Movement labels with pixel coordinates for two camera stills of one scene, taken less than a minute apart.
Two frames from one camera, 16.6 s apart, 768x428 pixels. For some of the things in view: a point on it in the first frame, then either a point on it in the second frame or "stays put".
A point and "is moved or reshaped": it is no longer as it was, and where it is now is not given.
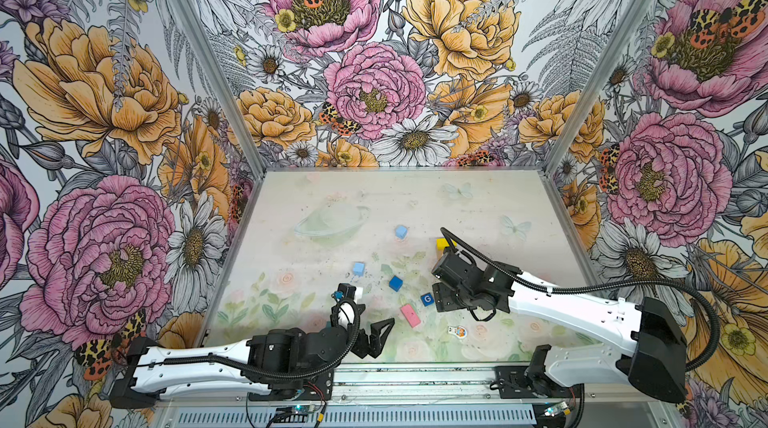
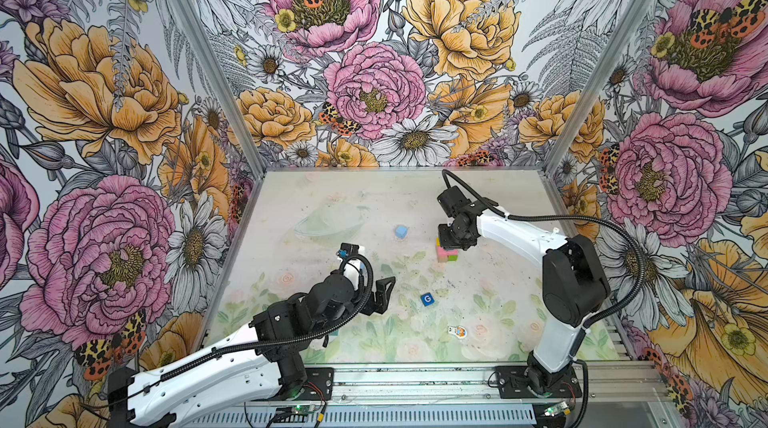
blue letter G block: [427, 299] stays put
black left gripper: [361, 347] → [380, 297]
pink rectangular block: [410, 314] is moved or reshaped
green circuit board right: [553, 410] stays put
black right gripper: [443, 300] → [446, 243]
